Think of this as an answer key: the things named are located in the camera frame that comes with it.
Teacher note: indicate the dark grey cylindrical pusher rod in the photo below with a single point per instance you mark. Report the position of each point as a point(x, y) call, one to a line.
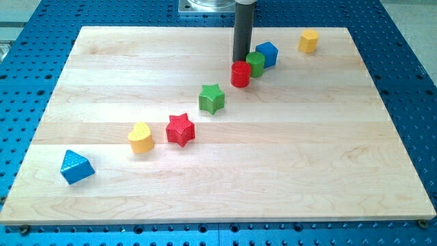
point(243, 24)

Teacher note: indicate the green star block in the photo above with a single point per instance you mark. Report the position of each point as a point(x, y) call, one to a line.
point(211, 98)

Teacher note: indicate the red star block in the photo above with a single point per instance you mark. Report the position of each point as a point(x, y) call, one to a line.
point(180, 129)

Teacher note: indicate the green cylinder block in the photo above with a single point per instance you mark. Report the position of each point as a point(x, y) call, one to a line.
point(256, 60)

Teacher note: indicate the blue cube block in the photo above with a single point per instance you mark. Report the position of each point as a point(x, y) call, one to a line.
point(270, 52)

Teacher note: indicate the red cylinder block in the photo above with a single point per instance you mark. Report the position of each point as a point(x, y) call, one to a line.
point(240, 74)

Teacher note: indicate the yellow hexagon block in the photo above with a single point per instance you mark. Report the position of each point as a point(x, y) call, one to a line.
point(308, 41)

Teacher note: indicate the light wooden board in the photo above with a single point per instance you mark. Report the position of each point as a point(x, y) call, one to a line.
point(309, 140)

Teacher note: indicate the yellow heart block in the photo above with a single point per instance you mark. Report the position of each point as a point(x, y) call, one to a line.
point(140, 138)

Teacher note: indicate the blue perforated table plate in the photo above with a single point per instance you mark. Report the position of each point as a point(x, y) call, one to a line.
point(32, 67)

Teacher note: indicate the blue triangle block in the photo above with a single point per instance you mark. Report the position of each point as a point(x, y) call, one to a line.
point(75, 167)

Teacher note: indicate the right board clamp screw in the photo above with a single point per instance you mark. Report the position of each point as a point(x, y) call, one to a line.
point(422, 223)

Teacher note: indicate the board clamp screw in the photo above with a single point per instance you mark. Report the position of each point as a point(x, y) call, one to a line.
point(23, 230)
point(422, 223)

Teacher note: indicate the left board clamp screw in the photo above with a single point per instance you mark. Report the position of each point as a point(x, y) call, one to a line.
point(23, 230)

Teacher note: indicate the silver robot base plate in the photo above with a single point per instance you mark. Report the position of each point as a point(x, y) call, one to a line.
point(209, 6)

